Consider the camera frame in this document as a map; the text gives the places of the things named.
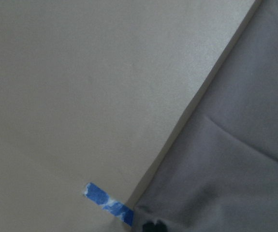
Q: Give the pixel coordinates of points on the dark brown t-shirt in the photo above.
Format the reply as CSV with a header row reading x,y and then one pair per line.
x,y
221,172

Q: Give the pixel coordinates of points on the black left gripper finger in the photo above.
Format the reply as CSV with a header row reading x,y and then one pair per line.
x,y
150,226

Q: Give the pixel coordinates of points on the short torn blue tape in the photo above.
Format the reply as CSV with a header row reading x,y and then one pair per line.
x,y
109,204

